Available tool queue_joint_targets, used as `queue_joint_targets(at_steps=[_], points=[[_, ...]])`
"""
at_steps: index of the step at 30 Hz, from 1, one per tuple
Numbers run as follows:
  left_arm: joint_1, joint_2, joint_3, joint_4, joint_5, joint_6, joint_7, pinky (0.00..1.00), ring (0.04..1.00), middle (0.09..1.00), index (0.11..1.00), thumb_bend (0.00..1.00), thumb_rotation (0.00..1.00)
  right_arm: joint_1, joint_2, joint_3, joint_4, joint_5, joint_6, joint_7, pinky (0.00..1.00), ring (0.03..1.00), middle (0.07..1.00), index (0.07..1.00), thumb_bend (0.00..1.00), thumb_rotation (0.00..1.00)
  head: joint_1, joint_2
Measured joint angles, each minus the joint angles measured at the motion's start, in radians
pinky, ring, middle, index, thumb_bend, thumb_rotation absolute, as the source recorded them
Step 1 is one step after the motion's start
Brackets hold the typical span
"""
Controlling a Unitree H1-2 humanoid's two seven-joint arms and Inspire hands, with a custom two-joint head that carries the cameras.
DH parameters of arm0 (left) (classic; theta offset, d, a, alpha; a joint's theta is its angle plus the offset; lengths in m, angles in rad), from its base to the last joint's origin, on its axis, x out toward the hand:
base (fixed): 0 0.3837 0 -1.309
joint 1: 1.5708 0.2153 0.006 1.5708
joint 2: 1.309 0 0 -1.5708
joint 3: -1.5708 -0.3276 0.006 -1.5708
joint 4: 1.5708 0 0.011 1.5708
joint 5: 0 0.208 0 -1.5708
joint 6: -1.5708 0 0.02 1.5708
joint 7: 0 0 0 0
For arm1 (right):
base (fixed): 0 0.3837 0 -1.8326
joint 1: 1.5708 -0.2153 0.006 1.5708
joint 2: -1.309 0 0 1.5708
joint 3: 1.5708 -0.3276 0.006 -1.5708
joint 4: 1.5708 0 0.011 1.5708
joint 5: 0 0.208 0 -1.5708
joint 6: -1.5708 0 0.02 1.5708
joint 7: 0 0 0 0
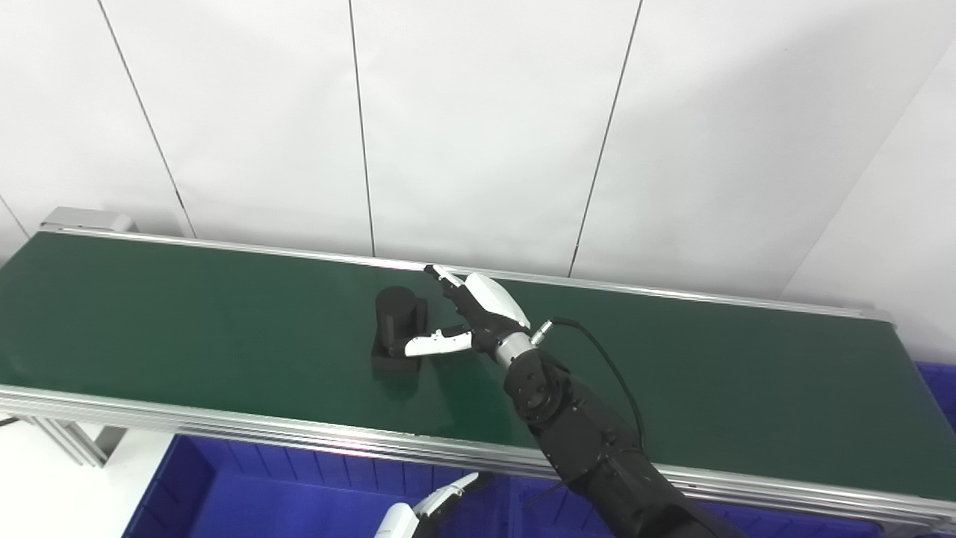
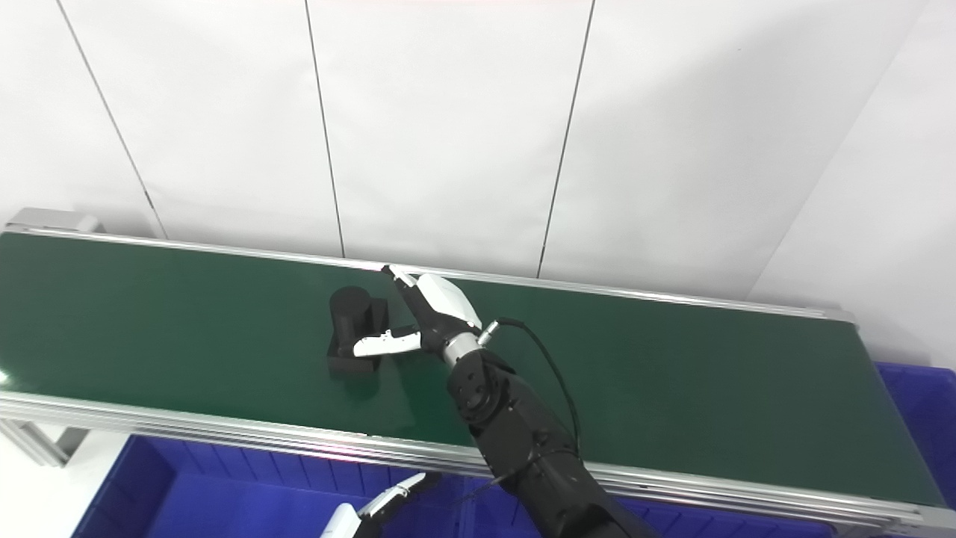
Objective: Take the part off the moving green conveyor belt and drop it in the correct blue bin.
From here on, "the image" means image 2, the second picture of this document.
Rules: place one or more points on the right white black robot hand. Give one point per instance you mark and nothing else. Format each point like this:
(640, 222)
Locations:
(444, 310)

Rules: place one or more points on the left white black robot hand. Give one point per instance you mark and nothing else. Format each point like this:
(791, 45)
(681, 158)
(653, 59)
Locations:
(351, 527)

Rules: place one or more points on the black cylinder block part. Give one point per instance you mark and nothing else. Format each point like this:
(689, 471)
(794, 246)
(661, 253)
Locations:
(351, 314)

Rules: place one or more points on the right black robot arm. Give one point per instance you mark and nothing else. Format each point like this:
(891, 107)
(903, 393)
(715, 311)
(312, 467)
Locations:
(515, 426)

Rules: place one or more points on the blue plastic bin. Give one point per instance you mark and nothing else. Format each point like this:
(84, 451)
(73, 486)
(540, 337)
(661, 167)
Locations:
(209, 493)
(922, 418)
(702, 527)

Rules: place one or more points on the green conveyor belt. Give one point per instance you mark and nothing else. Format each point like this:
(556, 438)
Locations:
(709, 381)

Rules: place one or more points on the aluminium conveyor support leg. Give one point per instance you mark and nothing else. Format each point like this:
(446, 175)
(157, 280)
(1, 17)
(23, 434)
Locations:
(45, 441)

